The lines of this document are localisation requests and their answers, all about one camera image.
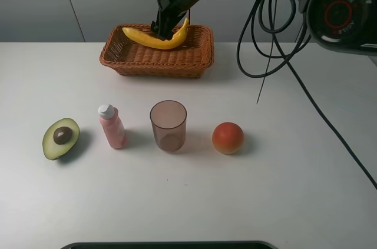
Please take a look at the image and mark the red orange peach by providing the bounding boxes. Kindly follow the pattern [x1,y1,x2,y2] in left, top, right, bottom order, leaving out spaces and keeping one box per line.
[212,122,244,155]

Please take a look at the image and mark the brown wicker basket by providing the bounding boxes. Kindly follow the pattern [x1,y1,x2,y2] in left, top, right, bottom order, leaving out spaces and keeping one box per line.
[100,24,214,78]

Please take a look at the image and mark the yellow banana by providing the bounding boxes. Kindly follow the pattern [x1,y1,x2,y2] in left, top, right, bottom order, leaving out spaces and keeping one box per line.
[122,18,190,50]

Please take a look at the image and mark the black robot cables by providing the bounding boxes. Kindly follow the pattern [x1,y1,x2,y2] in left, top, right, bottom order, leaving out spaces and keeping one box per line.
[237,0,377,190]

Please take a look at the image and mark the black tray edge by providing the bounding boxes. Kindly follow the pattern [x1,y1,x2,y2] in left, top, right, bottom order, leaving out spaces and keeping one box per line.
[62,241,276,249]

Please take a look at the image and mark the pink bottle white cap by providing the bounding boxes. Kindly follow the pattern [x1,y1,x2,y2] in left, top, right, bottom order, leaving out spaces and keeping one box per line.
[98,104,126,149]

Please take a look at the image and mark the halved avocado with pit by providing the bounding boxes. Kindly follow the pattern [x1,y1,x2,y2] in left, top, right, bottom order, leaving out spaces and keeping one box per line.
[42,118,80,160]

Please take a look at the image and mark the translucent brown plastic cup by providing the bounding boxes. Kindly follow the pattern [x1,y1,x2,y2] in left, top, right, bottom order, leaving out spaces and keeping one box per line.
[150,100,187,153]

